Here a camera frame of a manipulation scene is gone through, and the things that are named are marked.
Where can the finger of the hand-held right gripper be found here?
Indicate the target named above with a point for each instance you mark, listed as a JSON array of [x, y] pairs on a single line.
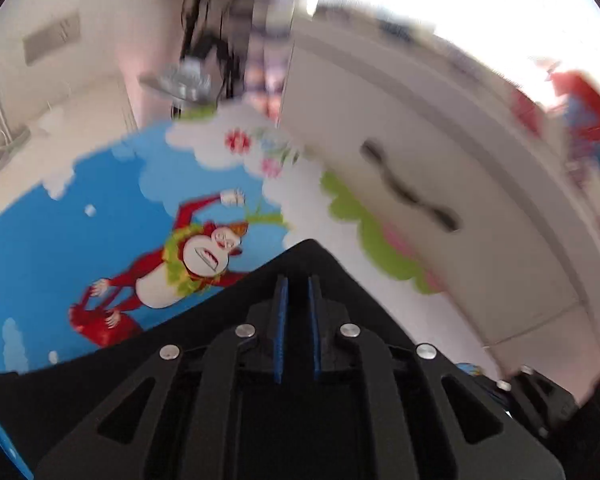
[[535, 397]]

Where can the red cloth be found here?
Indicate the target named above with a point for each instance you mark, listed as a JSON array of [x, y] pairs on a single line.
[[585, 110]]

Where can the white cabinet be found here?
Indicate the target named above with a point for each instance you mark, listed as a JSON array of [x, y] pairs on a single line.
[[480, 135]]

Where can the black pants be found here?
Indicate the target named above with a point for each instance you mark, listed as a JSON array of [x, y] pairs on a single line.
[[305, 257]]

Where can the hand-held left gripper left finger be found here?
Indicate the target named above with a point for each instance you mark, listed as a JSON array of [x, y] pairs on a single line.
[[280, 330]]

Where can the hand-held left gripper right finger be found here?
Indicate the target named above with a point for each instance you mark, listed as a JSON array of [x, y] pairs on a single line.
[[314, 330]]

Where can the cartoon printed bedsheet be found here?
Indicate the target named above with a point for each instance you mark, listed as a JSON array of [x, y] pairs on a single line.
[[55, 260]]

